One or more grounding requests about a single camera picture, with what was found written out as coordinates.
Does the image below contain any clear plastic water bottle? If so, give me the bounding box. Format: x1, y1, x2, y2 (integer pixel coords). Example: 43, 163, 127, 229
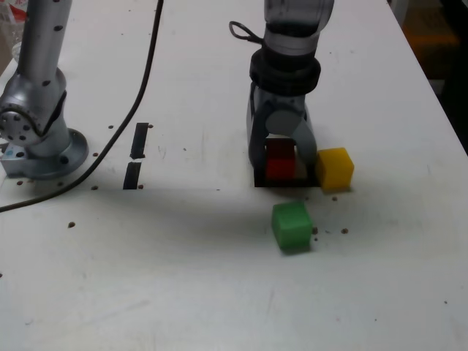
0, 0, 29, 65

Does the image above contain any green cube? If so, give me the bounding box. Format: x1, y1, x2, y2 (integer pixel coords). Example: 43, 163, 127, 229
271, 200, 314, 256

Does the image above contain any thin dark cable loop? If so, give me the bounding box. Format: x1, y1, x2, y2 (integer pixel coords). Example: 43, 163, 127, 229
229, 20, 265, 44

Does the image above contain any yellow cube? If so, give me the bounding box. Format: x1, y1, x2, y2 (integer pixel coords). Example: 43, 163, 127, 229
314, 146, 355, 192

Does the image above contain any black tape strip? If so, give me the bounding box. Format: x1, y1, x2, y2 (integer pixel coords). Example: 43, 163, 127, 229
123, 122, 150, 190

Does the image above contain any red cube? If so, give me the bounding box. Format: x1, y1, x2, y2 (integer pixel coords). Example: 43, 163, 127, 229
265, 139, 297, 181

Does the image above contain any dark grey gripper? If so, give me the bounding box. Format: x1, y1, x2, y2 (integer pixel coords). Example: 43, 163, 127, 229
246, 82, 319, 173

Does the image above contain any long black cable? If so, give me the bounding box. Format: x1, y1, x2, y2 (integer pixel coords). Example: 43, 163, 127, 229
0, 0, 165, 214

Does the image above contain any black tape square outline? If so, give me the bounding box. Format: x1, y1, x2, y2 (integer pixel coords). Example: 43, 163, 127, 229
253, 138, 322, 189

